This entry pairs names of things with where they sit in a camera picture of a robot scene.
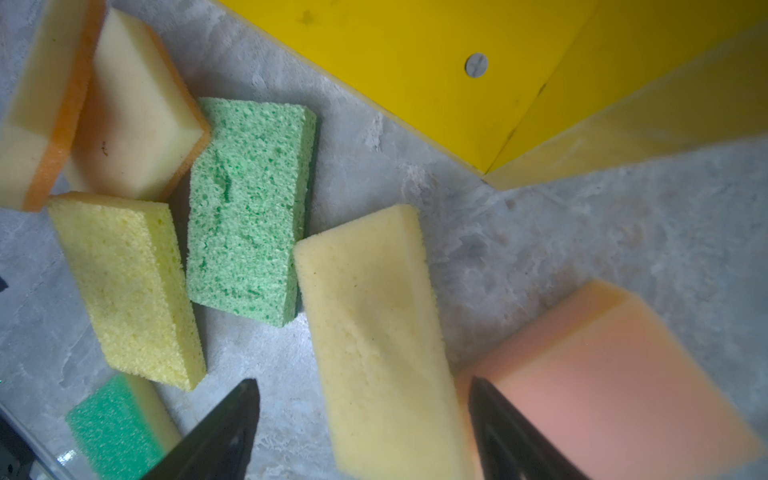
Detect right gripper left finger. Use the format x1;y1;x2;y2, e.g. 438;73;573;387
144;378;260;479

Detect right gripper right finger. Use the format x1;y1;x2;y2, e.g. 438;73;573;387
468;377;587;480

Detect dark green sponge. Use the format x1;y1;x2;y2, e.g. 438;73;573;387
66;373;181;479

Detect bright yellow sponge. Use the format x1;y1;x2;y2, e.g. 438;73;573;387
46;192;207;391

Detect yellow shelf pink blue boards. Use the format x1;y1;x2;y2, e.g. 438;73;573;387
227;1;767;190

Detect orange pink sponge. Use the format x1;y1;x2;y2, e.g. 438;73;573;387
456;280;766;479

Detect light green sponge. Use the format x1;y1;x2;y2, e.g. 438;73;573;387
186;97;318;327

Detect pale yellow sponge orange back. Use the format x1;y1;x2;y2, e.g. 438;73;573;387
64;9;211;201

